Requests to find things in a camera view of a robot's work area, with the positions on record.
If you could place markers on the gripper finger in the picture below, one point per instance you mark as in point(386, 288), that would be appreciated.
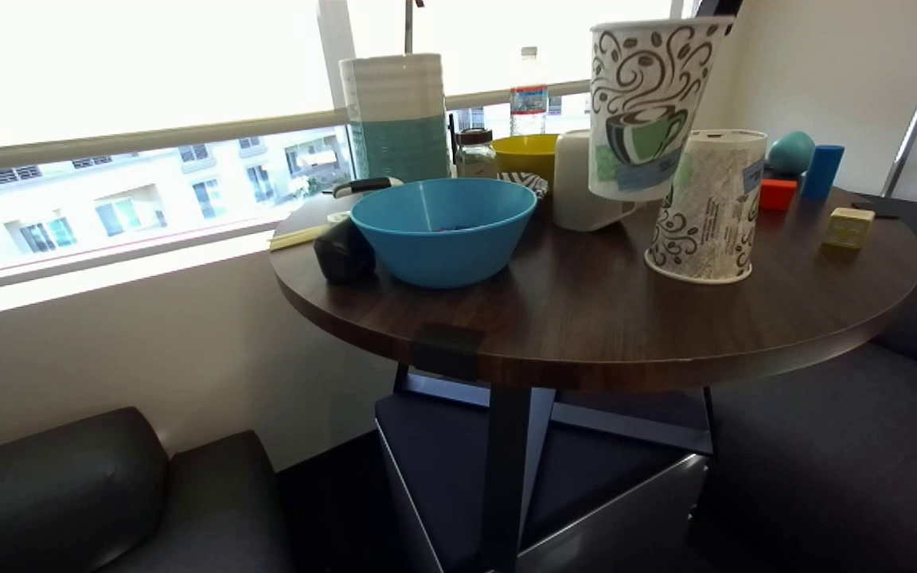
point(719, 7)

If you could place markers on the printed paper cup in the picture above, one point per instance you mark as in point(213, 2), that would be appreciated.
point(641, 95)
point(709, 215)

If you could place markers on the plain white cup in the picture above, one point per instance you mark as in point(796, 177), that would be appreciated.
point(574, 199)

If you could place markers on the teal egg-shaped toy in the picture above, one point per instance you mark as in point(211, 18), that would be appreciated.
point(791, 153)

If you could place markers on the blue cylinder block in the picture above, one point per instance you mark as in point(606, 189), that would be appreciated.
point(823, 171)

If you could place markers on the orange block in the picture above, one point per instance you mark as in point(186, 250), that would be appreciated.
point(778, 195)

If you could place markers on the clear plastic water bottle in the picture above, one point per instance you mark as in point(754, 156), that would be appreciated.
point(528, 99)

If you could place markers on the yellow bowl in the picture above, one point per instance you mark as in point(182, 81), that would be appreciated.
point(524, 155)

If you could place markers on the yellow block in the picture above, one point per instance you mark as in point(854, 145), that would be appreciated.
point(848, 228)

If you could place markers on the patterned black and white dish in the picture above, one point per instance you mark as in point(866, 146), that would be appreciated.
point(528, 183)

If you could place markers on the glass jar with dark lid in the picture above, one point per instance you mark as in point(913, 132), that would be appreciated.
point(476, 157)

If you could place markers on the stand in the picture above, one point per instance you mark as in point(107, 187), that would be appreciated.
point(410, 24)

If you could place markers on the white and teal paper roll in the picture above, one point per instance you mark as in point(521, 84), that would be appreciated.
point(396, 119)

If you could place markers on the blue plastic bowl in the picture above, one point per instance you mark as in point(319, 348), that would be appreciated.
point(442, 251)

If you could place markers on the small white tape roll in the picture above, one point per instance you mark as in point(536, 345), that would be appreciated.
point(338, 216)

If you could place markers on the small black rounded object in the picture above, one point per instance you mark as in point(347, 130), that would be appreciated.
point(343, 251)

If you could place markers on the pale yellow flat stick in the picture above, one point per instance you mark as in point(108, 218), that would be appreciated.
point(299, 236)

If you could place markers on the window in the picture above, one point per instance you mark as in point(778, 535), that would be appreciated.
point(148, 119)

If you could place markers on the black leather sofa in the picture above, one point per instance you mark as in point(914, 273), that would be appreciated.
point(92, 501)

